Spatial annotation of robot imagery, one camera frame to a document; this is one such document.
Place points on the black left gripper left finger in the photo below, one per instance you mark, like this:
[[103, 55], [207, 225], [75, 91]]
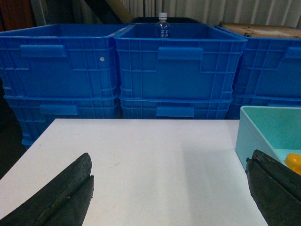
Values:
[[63, 201]]

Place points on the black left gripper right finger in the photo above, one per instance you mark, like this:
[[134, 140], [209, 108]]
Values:
[[275, 188]]

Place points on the yellow two-stud toy block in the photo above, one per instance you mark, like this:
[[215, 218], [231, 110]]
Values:
[[293, 162]]

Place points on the teal plastic bin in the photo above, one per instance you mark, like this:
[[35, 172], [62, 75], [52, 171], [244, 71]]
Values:
[[274, 130]]

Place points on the left lower blue crate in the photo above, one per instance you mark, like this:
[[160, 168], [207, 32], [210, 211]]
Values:
[[35, 114]]

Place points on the middle lower blue crate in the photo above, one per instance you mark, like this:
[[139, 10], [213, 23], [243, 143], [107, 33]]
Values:
[[148, 108]]

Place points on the right upper blue crate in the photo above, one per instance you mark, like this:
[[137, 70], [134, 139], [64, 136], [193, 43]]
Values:
[[268, 67]]

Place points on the left upper blue crate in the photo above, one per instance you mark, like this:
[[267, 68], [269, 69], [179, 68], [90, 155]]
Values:
[[60, 60]]

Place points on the middle upper blue crate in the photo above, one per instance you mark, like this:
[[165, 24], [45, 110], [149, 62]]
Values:
[[196, 62]]

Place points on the brown cardboard sheet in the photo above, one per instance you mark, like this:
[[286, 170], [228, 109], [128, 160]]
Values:
[[262, 31]]

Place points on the clear water bottle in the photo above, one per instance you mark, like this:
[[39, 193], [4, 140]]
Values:
[[162, 26]]

